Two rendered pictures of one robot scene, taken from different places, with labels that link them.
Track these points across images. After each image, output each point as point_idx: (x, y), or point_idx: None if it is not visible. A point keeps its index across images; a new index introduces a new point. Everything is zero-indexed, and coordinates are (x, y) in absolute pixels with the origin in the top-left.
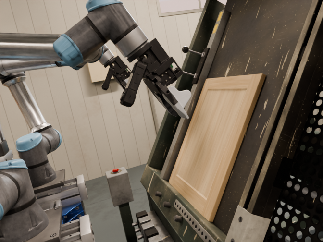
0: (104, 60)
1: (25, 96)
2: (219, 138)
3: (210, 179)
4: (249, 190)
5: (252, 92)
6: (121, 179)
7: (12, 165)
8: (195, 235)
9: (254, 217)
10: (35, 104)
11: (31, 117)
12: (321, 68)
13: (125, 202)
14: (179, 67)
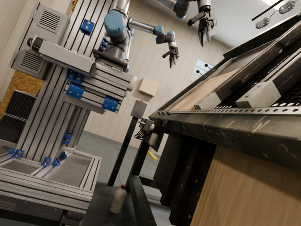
0: (170, 44)
1: (128, 42)
2: (206, 91)
3: (193, 102)
4: (217, 87)
5: (233, 73)
6: (142, 105)
7: (128, 30)
8: (176, 114)
9: (215, 94)
10: (129, 49)
11: (124, 51)
12: (272, 57)
13: (137, 117)
14: (216, 22)
